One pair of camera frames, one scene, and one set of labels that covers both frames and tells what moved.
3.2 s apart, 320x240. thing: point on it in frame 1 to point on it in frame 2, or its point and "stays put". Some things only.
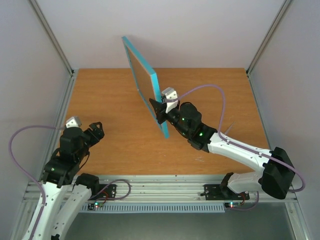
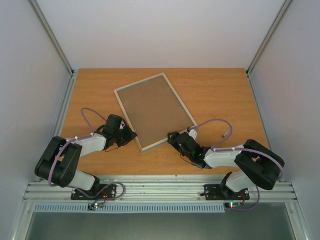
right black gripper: [163, 114] to [176, 139]
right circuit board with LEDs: [232, 204] stays put
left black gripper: [96, 138] to [130, 136]
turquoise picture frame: [149, 78] to [153, 110]
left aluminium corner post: [52, 35] stays put
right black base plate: [216, 192] stays put
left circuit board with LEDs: [91, 206] stays put
